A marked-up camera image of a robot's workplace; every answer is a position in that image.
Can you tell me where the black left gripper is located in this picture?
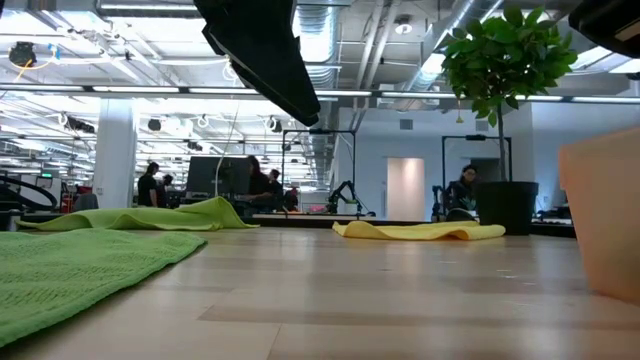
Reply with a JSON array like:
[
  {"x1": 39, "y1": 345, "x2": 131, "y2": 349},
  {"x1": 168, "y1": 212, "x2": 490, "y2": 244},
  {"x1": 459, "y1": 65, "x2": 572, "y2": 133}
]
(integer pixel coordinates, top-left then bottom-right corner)
[{"x1": 193, "y1": 0, "x2": 321, "y2": 127}]

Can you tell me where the black ceiling device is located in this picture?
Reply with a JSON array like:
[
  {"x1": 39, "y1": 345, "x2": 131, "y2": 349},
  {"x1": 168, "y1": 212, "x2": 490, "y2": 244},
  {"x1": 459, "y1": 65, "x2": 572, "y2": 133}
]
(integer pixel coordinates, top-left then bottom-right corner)
[{"x1": 8, "y1": 41, "x2": 37, "y2": 68}]

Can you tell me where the silver ventilation duct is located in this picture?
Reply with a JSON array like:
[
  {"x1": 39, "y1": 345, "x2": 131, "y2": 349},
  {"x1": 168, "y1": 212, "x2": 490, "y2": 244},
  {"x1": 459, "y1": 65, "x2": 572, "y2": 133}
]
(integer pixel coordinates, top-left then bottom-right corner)
[{"x1": 294, "y1": 4, "x2": 346, "y2": 89}]

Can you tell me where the lime green microfiber towel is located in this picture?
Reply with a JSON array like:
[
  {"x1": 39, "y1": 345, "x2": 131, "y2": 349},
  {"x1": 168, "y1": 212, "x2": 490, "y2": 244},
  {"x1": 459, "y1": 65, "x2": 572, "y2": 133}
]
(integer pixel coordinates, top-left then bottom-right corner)
[{"x1": 17, "y1": 196, "x2": 259, "y2": 232}]

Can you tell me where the black plant pot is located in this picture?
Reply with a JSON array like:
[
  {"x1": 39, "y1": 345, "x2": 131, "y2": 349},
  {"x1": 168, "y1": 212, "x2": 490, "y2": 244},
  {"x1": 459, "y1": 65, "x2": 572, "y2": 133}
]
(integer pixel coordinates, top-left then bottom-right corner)
[{"x1": 474, "y1": 180, "x2": 540, "y2": 237}]

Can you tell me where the large green microfiber towel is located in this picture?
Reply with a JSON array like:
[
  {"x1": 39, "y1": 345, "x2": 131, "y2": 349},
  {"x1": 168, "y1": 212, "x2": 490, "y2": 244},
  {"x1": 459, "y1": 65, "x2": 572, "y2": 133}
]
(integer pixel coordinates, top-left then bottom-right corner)
[{"x1": 0, "y1": 228, "x2": 208, "y2": 347}]

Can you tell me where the white lit door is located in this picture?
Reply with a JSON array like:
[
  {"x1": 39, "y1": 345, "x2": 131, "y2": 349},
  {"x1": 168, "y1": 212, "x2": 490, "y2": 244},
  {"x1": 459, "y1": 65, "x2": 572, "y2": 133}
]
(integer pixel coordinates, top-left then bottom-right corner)
[{"x1": 386, "y1": 157, "x2": 426, "y2": 222}]

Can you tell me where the black curved frame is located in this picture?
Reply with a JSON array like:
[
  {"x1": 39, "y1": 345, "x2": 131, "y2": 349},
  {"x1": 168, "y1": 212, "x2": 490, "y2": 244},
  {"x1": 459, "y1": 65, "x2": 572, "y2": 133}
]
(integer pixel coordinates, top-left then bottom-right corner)
[{"x1": 0, "y1": 174, "x2": 59, "y2": 211}]

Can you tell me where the white pillar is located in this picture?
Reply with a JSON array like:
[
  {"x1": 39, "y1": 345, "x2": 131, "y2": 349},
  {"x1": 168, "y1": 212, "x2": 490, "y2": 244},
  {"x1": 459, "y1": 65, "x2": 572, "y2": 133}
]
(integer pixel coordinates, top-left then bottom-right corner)
[{"x1": 93, "y1": 97, "x2": 137, "y2": 211}]

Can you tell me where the black background monitor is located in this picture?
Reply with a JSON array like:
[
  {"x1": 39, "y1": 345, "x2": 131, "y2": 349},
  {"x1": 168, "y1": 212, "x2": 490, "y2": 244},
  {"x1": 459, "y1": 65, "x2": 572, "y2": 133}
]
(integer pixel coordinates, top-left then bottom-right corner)
[{"x1": 185, "y1": 156, "x2": 251, "y2": 197}]

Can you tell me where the yellow microfiber towel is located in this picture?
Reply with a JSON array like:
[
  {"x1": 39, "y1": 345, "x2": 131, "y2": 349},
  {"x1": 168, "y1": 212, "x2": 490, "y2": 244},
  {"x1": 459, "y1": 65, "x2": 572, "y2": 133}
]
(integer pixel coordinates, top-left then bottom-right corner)
[{"x1": 332, "y1": 220, "x2": 507, "y2": 242}]

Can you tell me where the person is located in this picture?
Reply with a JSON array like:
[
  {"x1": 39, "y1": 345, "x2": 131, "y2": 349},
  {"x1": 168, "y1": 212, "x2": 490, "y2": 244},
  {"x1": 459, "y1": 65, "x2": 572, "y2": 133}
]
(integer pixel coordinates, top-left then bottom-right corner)
[
  {"x1": 444, "y1": 164, "x2": 479, "y2": 222},
  {"x1": 267, "y1": 168, "x2": 284, "y2": 211},
  {"x1": 137, "y1": 161, "x2": 160, "y2": 208},
  {"x1": 244, "y1": 154, "x2": 274, "y2": 211},
  {"x1": 158, "y1": 173, "x2": 174, "y2": 208}
]

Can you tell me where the orange tray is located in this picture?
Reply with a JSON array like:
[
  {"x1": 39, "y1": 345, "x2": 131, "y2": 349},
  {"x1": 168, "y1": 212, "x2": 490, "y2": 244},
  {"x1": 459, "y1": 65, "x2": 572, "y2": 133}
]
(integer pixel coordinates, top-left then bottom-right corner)
[{"x1": 558, "y1": 127, "x2": 640, "y2": 306}]

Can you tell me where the green leafy plant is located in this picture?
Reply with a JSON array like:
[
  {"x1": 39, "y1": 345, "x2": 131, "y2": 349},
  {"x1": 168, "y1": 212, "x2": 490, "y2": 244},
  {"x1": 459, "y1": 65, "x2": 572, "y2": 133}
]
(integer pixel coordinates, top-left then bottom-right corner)
[{"x1": 442, "y1": 4, "x2": 579, "y2": 182}]

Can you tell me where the black metal stand frame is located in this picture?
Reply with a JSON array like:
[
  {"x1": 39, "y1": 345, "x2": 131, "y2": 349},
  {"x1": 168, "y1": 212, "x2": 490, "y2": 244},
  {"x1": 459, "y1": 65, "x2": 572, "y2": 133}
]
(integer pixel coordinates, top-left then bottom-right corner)
[
  {"x1": 282, "y1": 127, "x2": 357, "y2": 217},
  {"x1": 442, "y1": 133, "x2": 513, "y2": 221}
]

